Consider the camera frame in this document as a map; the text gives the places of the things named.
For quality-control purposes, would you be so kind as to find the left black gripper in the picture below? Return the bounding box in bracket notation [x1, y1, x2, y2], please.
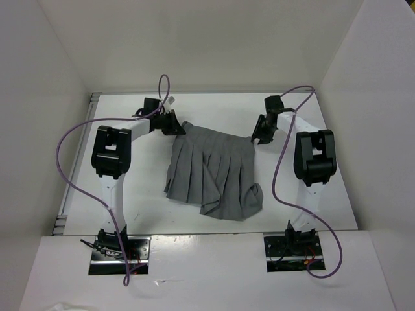
[154, 109, 185, 136]

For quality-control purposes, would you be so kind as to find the grey pleated skirt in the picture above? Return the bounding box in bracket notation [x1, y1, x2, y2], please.
[164, 122, 263, 221]

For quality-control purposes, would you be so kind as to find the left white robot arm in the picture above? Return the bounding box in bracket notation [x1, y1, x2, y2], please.
[91, 108, 185, 259]

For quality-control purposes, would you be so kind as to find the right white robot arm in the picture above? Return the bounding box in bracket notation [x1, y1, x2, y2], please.
[252, 108, 337, 255]

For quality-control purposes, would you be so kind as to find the white cloth at bottom edge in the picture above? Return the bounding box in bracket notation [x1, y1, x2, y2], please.
[46, 303, 94, 311]

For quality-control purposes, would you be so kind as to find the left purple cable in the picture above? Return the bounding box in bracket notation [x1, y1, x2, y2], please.
[56, 74, 172, 288]

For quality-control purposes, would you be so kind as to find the purple cable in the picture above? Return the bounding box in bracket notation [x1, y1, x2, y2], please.
[56, 74, 172, 288]
[271, 85, 344, 279]

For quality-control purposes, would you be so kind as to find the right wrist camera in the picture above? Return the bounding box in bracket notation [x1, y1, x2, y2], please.
[264, 95, 285, 114]

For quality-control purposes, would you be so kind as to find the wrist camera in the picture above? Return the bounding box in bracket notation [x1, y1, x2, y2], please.
[142, 97, 161, 115]
[264, 95, 285, 114]

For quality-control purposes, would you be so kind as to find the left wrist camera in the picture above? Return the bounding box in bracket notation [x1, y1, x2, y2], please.
[142, 97, 161, 115]

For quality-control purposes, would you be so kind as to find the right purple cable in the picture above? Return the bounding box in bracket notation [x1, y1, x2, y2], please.
[271, 85, 344, 279]

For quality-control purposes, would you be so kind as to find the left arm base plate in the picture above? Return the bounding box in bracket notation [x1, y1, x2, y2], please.
[88, 236, 151, 275]

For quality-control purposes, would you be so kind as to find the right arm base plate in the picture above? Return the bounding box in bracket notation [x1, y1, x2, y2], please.
[263, 233, 326, 273]

